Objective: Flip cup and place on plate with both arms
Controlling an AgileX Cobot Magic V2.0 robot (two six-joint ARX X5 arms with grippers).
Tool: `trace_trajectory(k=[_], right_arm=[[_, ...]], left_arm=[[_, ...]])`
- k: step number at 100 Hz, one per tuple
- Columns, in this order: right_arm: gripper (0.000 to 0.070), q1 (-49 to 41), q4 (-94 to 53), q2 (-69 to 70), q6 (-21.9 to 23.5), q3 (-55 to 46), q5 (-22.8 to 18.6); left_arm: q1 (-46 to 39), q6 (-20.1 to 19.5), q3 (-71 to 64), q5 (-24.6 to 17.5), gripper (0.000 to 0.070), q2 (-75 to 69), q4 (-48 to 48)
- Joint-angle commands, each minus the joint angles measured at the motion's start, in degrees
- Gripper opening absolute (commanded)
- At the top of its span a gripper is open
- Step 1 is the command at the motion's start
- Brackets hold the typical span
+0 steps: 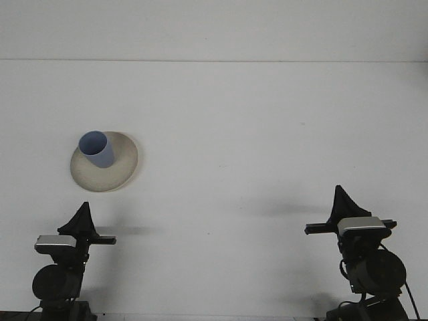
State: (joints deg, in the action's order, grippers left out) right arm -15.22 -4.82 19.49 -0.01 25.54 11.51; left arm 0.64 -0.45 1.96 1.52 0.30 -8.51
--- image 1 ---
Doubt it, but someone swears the pale blue cup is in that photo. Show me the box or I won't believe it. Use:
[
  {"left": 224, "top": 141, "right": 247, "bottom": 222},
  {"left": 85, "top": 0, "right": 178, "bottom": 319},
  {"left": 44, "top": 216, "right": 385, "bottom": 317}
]
[{"left": 78, "top": 130, "right": 116, "bottom": 169}]

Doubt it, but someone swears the pale round plate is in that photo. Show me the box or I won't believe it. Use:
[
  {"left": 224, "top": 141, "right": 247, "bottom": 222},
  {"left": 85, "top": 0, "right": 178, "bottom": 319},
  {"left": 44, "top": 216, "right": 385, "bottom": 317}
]
[{"left": 70, "top": 130, "right": 140, "bottom": 193}]

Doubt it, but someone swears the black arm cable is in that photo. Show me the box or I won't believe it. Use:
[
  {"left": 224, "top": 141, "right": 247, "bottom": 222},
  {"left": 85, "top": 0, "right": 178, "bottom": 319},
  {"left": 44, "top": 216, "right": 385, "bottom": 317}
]
[{"left": 339, "top": 259, "right": 421, "bottom": 321}]

